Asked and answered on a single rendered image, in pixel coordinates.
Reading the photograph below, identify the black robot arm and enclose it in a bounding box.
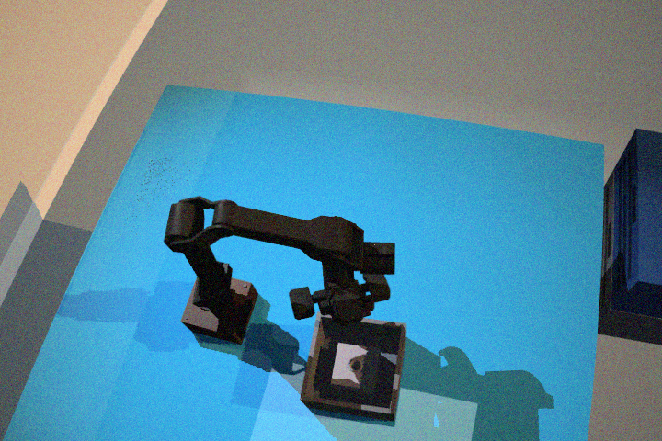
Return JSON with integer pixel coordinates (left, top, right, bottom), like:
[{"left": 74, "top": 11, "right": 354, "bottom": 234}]
[{"left": 164, "top": 196, "right": 395, "bottom": 326}]

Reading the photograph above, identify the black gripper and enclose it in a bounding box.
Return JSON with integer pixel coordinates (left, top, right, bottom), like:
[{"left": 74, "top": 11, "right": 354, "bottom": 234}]
[{"left": 289, "top": 271, "right": 391, "bottom": 324}]

